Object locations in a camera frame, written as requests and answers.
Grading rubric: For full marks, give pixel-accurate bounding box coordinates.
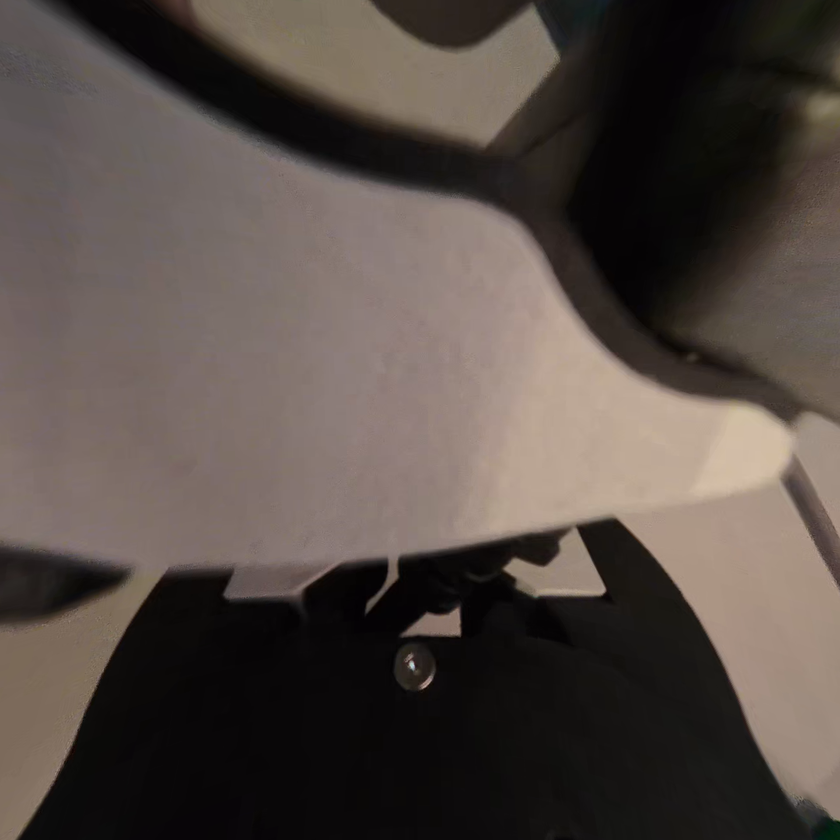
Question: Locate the black power plug cord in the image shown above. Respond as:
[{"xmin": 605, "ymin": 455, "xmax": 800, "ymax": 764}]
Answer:
[{"xmin": 308, "ymin": 532, "xmax": 572, "ymax": 637}]

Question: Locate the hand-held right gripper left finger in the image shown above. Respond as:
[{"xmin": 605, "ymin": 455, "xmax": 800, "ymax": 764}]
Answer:
[{"xmin": 222, "ymin": 566, "xmax": 311, "ymax": 603}]

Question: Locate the black power strip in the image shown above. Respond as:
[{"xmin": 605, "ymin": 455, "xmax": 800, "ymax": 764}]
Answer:
[{"xmin": 489, "ymin": 0, "xmax": 840, "ymax": 424}]

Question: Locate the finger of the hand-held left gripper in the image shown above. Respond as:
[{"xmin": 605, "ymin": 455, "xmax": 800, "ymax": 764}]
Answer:
[{"xmin": 0, "ymin": 0, "xmax": 803, "ymax": 573}]

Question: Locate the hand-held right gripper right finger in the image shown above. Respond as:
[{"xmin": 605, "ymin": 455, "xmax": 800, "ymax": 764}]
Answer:
[{"xmin": 525, "ymin": 527, "xmax": 611, "ymax": 599}]

